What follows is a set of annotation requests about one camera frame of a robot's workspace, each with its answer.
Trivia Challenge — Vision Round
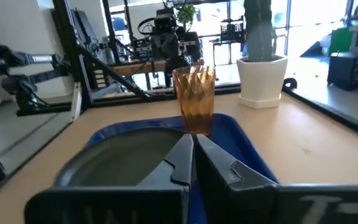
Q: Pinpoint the green bin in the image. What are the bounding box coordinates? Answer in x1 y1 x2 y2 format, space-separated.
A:
328 27 354 57

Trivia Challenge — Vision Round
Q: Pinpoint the dark round plate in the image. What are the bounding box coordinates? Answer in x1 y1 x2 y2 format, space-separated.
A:
54 126 195 188

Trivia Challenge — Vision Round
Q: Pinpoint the black table edge rail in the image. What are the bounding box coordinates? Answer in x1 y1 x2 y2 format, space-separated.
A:
87 83 242 109
282 77 358 142

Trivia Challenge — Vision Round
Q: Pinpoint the blue plastic tray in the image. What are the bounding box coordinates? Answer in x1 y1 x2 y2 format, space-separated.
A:
85 113 279 224

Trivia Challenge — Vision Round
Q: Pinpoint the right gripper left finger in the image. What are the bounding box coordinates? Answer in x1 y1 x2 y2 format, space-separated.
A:
135 133 195 224

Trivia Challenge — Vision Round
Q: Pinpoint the black frame post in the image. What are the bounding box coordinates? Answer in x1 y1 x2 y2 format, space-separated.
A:
52 0 93 110

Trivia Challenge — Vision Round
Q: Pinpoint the black diagonal frame brace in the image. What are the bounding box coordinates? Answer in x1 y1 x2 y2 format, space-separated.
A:
76 43 155 101

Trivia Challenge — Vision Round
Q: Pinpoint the wooden background table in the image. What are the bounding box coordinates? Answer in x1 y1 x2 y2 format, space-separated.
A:
110 58 205 78

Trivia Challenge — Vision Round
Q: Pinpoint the green leafy plant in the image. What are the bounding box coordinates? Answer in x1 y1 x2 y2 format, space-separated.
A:
175 2 198 29

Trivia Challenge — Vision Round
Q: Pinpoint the black wire basket cart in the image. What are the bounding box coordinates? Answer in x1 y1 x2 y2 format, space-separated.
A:
212 17 246 66

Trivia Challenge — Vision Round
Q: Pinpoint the amber faceted plastic cup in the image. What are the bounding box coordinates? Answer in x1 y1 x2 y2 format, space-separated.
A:
172 65 216 138

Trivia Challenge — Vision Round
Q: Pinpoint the tall green cactus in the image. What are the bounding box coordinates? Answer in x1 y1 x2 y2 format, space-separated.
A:
243 0 275 62

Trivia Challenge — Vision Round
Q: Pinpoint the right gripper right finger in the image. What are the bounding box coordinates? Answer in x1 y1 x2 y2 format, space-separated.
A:
196 134 278 224

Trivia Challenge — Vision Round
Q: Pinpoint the black box with red light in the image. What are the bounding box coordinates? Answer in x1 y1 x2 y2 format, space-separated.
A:
326 50 358 92

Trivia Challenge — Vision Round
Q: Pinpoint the white hexagonal plant pot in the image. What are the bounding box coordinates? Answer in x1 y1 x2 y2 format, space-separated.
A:
236 54 290 110

